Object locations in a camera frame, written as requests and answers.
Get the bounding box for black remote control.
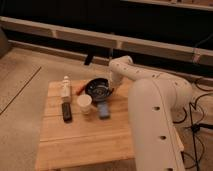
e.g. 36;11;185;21
62;102;72;122

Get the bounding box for blue sponge block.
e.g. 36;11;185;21
97;101;110;119

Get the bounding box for small white bottle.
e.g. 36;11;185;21
61;76;71;102

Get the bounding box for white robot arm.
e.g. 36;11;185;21
109;56;192;171

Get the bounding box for orange carrot toy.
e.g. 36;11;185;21
75;85;85;95

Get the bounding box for dark ceramic bowl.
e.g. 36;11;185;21
85;78;112;102

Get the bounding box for black stand leg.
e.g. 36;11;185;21
84;53;94;66

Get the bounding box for wooden table board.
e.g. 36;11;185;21
34;79;185;171

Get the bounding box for white paper cup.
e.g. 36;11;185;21
77;94;92;114

